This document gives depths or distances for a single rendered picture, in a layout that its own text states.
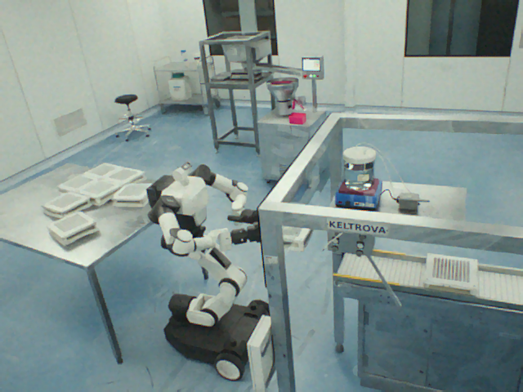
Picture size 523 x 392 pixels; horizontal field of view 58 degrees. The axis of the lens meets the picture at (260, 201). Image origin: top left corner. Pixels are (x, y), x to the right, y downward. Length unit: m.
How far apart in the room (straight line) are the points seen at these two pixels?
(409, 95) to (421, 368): 5.30
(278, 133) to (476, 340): 3.20
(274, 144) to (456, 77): 3.23
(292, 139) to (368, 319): 2.81
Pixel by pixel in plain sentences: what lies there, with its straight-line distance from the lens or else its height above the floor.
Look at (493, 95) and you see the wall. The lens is 7.49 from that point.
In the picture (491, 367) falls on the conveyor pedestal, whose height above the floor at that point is 0.38.
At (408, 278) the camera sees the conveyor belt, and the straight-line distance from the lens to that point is 2.60.
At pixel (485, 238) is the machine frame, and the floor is 1.62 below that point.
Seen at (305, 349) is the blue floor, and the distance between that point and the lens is 3.35.
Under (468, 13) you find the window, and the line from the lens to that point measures 7.28.
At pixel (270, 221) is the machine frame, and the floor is 1.59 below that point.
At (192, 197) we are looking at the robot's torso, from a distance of 2.70.
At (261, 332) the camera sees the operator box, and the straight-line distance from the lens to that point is 1.89.
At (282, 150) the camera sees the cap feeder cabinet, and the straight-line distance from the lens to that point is 5.21.
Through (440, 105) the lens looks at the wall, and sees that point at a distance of 7.58.
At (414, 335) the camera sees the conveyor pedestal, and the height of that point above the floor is 0.50.
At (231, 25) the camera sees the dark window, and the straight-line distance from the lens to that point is 8.37.
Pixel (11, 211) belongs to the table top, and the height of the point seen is 0.86.
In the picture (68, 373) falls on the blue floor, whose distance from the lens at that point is 3.64.
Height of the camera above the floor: 2.41
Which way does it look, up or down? 28 degrees down
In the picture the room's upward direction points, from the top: 6 degrees counter-clockwise
